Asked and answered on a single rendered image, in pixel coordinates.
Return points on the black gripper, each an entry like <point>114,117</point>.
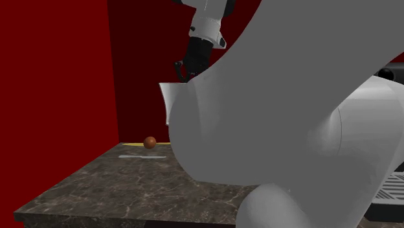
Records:
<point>198,55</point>

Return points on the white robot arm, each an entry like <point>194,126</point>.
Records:
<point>284,94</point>

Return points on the white curved container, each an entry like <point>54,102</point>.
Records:
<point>172,94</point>

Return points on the brown ball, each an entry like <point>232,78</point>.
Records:
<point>149,142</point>

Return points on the grey knife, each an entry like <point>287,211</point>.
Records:
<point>142,156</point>

